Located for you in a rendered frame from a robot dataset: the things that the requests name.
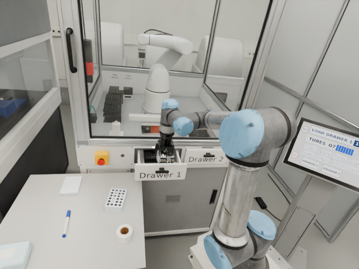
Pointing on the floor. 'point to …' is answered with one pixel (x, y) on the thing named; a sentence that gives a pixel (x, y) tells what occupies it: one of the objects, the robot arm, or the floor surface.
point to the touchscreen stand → (301, 219)
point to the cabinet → (178, 198)
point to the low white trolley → (77, 223)
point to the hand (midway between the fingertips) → (162, 160)
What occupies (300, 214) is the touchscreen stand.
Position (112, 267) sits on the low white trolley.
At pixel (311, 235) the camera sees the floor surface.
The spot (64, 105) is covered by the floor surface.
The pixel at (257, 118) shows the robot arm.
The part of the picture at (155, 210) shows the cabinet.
